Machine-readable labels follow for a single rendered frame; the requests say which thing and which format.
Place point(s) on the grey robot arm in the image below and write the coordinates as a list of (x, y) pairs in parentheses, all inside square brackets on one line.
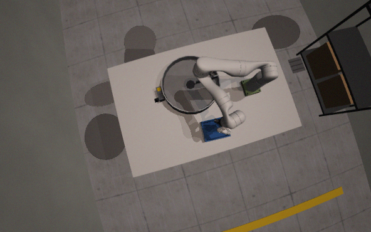
[(204, 65)]

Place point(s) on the blue shallow tray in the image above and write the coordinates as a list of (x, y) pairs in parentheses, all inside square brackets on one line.
[(209, 129)]

